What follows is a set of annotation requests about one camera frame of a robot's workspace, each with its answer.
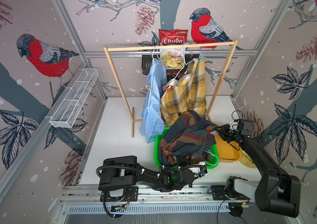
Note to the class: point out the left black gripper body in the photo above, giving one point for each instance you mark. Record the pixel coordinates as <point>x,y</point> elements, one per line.
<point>180,170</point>

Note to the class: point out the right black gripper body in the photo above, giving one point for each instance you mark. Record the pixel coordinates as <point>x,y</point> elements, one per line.
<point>228,134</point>

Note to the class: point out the dark multicolour plaid shirt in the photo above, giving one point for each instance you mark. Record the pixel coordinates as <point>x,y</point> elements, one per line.
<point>189,135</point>

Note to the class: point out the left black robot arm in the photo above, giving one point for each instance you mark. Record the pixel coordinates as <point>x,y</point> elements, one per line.
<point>123,172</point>

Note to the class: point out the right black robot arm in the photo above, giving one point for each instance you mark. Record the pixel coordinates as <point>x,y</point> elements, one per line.
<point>277,192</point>

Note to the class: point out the white hanger of yellow shirt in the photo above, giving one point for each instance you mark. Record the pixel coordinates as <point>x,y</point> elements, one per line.
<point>183,70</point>

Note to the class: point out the yellow plastic tray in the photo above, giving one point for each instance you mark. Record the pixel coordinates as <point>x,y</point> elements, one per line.
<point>228,152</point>

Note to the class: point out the yellow round bowl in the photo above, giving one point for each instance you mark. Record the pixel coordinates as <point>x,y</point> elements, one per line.
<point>246,160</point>

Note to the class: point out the yellow plaid shirt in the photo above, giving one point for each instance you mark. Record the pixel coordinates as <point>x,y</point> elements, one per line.
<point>187,93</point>

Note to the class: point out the light blue shirt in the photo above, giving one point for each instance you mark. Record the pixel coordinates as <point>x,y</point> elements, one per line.
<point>152,123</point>

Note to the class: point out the teal clothespin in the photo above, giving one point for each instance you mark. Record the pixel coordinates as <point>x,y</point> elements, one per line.
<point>201,56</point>

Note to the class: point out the red Chuba chips bag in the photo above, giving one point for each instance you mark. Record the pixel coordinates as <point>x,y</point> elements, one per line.
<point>172,58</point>

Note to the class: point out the clear clothespin on blue shirt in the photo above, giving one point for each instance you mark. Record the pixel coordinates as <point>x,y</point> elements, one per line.
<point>149,86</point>

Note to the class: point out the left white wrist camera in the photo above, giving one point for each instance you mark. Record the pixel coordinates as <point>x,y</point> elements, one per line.
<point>199,171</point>

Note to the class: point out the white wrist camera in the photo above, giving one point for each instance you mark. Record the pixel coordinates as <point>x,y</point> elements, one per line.
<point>244,127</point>
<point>199,171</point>

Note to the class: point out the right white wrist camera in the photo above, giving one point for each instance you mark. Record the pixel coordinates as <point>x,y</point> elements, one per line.
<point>244,127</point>

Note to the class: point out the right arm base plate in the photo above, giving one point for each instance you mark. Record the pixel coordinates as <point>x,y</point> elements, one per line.
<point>219,193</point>

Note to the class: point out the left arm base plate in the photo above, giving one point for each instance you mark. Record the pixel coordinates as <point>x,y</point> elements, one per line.
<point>129,194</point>

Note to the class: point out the black wall bracket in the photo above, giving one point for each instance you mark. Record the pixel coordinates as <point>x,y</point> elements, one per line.
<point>146,64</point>

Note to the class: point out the white wire mesh basket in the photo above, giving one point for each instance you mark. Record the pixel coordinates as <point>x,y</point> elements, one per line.
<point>70,107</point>

